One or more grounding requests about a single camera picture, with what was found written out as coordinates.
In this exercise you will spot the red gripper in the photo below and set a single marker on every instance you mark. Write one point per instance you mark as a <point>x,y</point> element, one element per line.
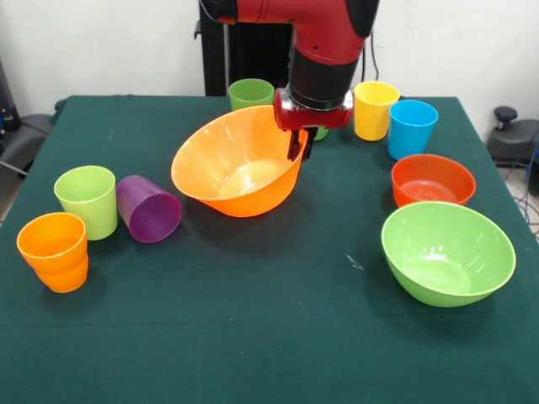
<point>313,120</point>

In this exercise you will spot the large orange bowl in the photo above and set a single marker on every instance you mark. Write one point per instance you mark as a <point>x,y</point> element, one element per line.
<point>236,177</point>

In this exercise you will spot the yellow cup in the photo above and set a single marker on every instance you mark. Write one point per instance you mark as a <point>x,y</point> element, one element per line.
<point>370,122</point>

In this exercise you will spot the blue cup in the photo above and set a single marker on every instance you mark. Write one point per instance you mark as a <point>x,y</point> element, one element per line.
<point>408,139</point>

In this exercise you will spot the purple cup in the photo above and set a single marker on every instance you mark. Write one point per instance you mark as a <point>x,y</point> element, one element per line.
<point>151,219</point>

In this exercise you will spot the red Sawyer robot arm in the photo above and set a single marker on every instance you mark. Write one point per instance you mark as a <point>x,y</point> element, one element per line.
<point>324,38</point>

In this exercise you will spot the dark green tablecloth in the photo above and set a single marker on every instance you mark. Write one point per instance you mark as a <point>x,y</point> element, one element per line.
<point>252,294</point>

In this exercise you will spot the red bowl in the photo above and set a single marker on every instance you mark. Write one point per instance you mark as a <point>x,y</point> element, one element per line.
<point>463,185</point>

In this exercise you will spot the large green bowl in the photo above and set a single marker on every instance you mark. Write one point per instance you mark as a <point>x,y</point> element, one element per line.
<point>442,290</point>

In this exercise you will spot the grey black device base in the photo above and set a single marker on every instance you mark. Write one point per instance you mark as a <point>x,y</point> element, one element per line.
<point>25,134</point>
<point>513,143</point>

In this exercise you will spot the lime green cup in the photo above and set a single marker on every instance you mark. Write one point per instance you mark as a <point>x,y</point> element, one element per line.
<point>92,214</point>

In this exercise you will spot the orange cup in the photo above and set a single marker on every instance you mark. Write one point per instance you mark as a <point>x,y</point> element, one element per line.
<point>46,235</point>
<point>63,282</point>

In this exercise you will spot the black equipment box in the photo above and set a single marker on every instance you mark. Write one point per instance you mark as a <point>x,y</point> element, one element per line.
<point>6,105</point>

